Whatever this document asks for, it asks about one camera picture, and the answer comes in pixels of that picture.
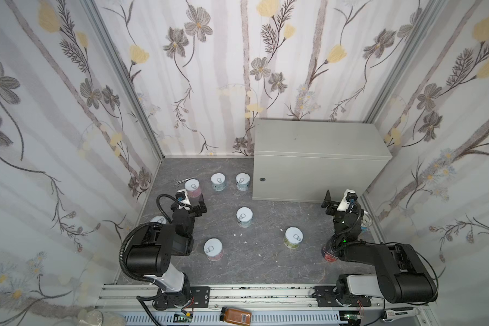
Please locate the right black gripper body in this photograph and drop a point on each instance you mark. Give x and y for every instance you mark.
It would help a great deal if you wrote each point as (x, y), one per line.
(336, 206)

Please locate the pink label can front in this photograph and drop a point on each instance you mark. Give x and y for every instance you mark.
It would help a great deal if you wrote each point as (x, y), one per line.
(213, 249)

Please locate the pink label can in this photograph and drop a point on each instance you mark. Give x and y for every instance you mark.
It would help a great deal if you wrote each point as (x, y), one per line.
(193, 188)
(213, 249)

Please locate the teal can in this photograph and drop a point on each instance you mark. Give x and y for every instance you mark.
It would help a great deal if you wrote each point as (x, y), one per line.
(244, 217)
(218, 181)
(243, 181)

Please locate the green label can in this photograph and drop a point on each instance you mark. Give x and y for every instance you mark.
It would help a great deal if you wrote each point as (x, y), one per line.
(293, 237)

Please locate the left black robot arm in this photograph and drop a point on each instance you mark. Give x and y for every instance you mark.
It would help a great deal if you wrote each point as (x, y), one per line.
(146, 252)

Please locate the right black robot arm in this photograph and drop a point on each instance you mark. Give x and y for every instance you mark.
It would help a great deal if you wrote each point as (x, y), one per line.
(400, 274)

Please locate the pink label can back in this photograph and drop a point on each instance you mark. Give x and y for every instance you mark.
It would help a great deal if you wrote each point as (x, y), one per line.
(193, 188)

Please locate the orange label can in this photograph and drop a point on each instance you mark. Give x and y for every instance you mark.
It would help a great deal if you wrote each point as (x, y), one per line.
(159, 219)

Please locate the red dark label can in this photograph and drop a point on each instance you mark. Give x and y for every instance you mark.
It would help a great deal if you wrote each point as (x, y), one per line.
(327, 254)

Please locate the grey metal cabinet box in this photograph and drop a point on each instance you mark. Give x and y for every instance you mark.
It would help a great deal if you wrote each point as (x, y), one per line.
(301, 161)

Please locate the orange brown bottle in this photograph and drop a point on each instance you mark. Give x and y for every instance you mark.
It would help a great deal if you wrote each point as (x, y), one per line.
(235, 316)

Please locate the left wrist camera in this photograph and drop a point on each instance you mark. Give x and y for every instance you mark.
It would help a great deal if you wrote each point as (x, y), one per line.
(182, 198)

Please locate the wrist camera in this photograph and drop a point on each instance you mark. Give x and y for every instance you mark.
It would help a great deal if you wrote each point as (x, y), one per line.
(348, 201)
(182, 198)

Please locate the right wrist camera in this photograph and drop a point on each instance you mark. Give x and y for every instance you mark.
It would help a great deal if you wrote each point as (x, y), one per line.
(348, 201)

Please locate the white handled tool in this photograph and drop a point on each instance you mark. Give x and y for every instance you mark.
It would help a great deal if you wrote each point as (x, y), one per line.
(390, 315)

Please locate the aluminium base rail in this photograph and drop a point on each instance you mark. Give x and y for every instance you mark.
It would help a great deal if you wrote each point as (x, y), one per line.
(295, 304)

